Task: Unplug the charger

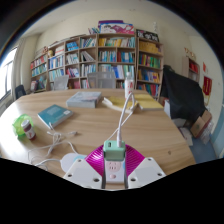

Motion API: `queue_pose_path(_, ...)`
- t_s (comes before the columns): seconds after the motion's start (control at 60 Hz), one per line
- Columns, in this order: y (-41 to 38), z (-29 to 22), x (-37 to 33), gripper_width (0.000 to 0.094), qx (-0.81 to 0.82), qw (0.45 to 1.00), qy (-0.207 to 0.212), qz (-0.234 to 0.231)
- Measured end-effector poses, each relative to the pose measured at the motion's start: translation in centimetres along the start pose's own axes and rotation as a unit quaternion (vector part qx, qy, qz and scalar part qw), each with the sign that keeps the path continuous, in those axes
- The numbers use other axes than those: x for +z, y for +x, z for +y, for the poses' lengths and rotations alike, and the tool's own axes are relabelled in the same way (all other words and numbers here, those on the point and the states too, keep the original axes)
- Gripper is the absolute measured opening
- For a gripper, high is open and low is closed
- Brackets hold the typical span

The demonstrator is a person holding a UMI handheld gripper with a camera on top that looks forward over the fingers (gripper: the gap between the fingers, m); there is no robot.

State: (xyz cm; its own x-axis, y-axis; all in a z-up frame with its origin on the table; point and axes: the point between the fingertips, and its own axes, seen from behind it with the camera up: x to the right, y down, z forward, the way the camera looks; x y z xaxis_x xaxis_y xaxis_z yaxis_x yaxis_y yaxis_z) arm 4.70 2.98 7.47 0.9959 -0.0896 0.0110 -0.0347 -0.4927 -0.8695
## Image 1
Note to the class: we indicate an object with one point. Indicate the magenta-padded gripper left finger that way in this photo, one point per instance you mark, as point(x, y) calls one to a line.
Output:
point(83, 173)

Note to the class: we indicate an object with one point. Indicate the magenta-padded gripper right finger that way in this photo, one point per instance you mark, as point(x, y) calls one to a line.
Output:
point(146, 171)

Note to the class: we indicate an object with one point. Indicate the green charger block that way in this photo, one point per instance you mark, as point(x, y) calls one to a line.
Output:
point(114, 150)

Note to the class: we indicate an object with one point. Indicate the white oval power strip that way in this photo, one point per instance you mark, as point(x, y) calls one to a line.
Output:
point(114, 170)

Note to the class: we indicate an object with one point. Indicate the teal book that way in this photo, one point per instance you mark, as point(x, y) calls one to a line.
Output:
point(54, 115)

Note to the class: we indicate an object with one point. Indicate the closed yellow book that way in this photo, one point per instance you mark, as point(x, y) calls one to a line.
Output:
point(148, 101)

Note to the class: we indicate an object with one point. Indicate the cardboard box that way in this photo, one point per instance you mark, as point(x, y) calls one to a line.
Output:
point(201, 124)

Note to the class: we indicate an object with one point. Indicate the grey book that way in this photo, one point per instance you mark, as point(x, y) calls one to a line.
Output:
point(83, 99)

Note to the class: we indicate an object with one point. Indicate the green tape dispenser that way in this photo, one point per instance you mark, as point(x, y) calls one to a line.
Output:
point(18, 125)

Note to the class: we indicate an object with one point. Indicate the black cloth cover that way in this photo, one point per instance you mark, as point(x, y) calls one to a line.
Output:
point(183, 95)

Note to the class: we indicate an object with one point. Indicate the clear bottle with red label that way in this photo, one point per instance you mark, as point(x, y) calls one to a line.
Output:
point(129, 86)

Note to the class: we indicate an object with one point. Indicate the grey mesh chair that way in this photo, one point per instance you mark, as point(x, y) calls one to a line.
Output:
point(101, 80)
point(61, 82)

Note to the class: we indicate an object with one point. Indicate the dark chair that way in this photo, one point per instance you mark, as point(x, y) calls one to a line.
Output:
point(20, 91)

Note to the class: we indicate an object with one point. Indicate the wooden bookshelf unit with books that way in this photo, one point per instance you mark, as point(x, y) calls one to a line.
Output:
point(110, 56)

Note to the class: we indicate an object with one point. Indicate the window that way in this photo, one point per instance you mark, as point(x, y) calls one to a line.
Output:
point(6, 76)

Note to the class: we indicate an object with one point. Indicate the red wall banner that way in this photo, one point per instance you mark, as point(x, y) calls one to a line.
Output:
point(207, 86)

